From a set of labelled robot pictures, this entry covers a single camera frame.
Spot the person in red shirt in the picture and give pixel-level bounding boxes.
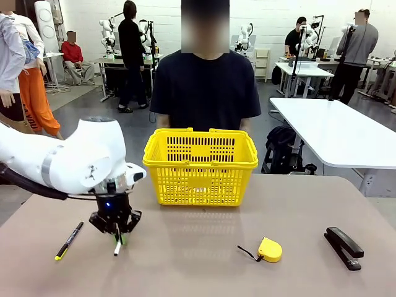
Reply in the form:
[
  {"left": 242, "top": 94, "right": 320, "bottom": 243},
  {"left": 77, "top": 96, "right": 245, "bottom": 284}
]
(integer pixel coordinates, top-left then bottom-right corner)
[{"left": 61, "top": 30, "right": 96, "bottom": 87}]

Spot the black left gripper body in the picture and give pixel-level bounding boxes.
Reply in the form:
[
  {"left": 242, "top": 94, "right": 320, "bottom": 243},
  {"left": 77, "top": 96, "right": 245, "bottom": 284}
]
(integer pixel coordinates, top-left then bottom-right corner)
[{"left": 95, "top": 191, "right": 133, "bottom": 224}]

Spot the white drawer cabinet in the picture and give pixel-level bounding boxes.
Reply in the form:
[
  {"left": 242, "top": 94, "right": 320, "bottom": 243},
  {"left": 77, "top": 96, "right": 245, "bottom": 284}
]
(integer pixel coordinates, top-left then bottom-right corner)
[{"left": 254, "top": 48, "right": 272, "bottom": 82}]

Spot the standing person in black clothes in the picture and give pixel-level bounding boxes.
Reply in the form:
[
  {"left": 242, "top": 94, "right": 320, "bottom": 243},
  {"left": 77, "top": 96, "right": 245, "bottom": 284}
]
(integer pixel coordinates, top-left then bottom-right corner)
[{"left": 116, "top": 0, "right": 150, "bottom": 114}]

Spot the tall black camera stand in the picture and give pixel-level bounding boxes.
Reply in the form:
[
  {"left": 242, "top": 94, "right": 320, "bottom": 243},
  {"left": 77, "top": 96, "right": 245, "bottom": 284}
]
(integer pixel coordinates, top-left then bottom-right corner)
[{"left": 328, "top": 22, "right": 357, "bottom": 101}]

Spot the black arm cable sleeve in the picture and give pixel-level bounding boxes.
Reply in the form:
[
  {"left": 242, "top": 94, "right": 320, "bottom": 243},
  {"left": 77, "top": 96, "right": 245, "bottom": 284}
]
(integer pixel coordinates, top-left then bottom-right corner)
[{"left": 0, "top": 163, "right": 97, "bottom": 201}]

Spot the black backpack under table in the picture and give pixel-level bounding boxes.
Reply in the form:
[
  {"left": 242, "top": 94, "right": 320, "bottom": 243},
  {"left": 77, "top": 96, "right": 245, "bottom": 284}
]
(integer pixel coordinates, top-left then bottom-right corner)
[{"left": 261, "top": 124, "right": 318, "bottom": 174}]

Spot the person in navy t-shirt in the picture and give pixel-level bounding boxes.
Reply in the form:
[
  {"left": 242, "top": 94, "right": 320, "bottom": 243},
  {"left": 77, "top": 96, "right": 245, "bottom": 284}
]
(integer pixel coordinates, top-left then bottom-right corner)
[{"left": 149, "top": 0, "right": 262, "bottom": 132}]

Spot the large white table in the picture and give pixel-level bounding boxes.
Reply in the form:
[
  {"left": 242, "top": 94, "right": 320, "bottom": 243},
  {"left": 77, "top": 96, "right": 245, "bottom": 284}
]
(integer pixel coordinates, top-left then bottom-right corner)
[{"left": 269, "top": 97, "right": 396, "bottom": 197}]

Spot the thin black camera stand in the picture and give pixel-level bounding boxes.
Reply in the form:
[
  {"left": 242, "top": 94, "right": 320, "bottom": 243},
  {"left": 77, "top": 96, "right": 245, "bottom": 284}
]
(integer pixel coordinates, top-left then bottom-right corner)
[{"left": 291, "top": 24, "right": 307, "bottom": 97}]

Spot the yellow tape measure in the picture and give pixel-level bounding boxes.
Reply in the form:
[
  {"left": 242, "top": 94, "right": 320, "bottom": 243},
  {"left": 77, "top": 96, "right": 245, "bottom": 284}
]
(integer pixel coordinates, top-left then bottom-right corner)
[{"left": 237, "top": 236, "right": 283, "bottom": 264}]

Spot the yellow plastic shopping basket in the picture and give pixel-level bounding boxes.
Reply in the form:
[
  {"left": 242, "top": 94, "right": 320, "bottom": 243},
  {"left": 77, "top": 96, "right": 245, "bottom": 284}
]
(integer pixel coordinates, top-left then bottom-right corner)
[{"left": 142, "top": 127, "right": 259, "bottom": 207}]

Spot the black stapler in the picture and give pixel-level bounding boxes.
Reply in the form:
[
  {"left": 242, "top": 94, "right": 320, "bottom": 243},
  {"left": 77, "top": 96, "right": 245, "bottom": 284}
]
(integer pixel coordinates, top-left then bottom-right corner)
[{"left": 324, "top": 226, "right": 365, "bottom": 272}]

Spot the mannequin with orange pants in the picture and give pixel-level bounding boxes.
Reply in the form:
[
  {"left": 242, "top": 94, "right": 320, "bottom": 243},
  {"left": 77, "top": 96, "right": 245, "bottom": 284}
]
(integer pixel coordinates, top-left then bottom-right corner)
[{"left": 12, "top": 12, "right": 64, "bottom": 140}]

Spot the black yellow highlighter pen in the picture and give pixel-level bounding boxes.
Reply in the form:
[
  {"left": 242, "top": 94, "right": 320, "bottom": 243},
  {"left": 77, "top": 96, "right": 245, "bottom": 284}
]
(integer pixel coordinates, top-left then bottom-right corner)
[{"left": 54, "top": 221, "right": 84, "bottom": 261}]

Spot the white background desk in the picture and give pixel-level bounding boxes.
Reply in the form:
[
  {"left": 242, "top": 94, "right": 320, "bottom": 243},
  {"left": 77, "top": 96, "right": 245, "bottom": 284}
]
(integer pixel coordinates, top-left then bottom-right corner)
[{"left": 274, "top": 60, "right": 335, "bottom": 98}]

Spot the white tower air conditioner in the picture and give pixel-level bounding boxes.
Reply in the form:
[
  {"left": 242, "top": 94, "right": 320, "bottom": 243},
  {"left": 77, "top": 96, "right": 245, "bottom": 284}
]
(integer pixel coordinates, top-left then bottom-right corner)
[{"left": 33, "top": 0, "right": 59, "bottom": 54}]

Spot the white marker black cap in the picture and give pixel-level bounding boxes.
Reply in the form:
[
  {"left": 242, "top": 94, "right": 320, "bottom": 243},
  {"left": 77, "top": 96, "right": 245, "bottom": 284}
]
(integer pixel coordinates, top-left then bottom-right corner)
[{"left": 113, "top": 230, "right": 123, "bottom": 257}]

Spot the person in black t-shirt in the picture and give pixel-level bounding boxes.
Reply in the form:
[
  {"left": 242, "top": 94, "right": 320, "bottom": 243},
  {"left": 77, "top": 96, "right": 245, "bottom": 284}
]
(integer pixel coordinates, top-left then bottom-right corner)
[{"left": 283, "top": 16, "right": 311, "bottom": 58}]

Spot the person in grey sweater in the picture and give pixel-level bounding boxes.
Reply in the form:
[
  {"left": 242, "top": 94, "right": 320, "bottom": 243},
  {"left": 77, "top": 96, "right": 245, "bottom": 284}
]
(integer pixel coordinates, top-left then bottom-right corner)
[{"left": 329, "top": 8, "right": 380, "bottom": 105}]

